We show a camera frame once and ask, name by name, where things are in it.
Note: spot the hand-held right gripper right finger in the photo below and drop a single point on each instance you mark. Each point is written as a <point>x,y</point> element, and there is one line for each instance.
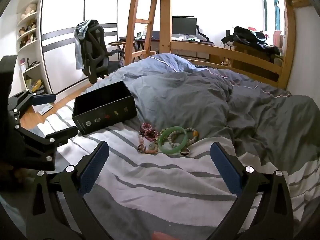
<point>226,170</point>

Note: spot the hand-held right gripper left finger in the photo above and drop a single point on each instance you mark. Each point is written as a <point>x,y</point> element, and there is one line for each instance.
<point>93,170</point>

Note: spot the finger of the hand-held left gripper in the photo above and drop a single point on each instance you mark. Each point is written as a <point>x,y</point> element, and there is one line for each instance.
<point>43,99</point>
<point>62,135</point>

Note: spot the black cardboard box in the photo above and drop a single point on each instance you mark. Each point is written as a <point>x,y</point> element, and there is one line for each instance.
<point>105,120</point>

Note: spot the green jade bangle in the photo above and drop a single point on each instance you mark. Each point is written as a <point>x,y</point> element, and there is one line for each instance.
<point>170,150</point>

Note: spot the person's right hand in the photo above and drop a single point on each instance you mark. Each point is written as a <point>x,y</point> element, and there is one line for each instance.
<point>161,236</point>

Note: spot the printed paper sheet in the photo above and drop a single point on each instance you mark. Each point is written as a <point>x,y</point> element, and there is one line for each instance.
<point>45,109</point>

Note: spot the yellow toy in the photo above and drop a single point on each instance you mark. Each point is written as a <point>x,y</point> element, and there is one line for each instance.
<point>37,85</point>

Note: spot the white bookshelf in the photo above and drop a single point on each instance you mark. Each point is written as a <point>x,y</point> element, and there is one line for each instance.
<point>37,70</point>

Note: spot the white sliding wardrobe doors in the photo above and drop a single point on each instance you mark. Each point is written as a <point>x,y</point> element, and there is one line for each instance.
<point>62,62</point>

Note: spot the light blue garment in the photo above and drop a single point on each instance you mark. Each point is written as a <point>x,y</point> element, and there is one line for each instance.
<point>79,52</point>

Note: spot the white grey striped bed sheet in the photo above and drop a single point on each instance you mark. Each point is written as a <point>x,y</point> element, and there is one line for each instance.
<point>155,180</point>

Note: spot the black office chair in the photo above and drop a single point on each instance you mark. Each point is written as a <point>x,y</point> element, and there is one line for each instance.
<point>96,55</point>

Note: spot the brown plush toy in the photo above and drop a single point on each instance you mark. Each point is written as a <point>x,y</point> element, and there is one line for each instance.
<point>27,28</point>

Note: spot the grey-blue duvet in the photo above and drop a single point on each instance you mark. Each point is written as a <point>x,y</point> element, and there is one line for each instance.
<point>187,100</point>

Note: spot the beige plush toy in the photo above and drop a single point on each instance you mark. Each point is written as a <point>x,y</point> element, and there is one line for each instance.
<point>29,9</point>

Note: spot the wooden desk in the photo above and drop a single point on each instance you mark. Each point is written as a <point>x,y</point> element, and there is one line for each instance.
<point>117,43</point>

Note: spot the wooden ladder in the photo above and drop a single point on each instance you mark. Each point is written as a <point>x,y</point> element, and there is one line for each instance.
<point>130,30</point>

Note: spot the pile of dark clothes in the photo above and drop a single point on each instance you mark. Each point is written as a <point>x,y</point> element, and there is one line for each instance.
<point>250,37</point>

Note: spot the black computer monitor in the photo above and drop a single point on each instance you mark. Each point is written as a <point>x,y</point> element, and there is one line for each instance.
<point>183,26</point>

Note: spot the window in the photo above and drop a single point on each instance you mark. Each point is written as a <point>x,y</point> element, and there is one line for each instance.
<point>270,10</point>

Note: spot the wooden loft bed frame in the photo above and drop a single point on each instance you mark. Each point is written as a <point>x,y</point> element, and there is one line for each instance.
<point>166,17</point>

